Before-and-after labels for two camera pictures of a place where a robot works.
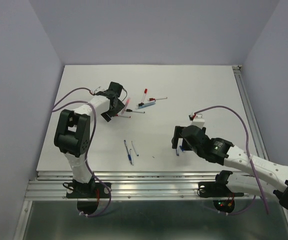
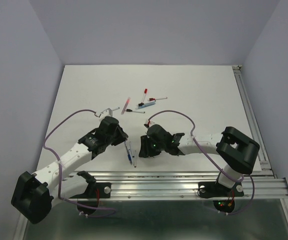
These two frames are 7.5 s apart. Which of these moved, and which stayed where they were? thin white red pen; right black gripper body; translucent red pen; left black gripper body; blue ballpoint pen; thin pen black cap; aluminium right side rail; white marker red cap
Moved: left black gripper body; right black gripper body
Stayed: blue ballpoint pen; thin pen black cap; thin white red pen; aluminium right side rail; white marker red cap; translucent red pen
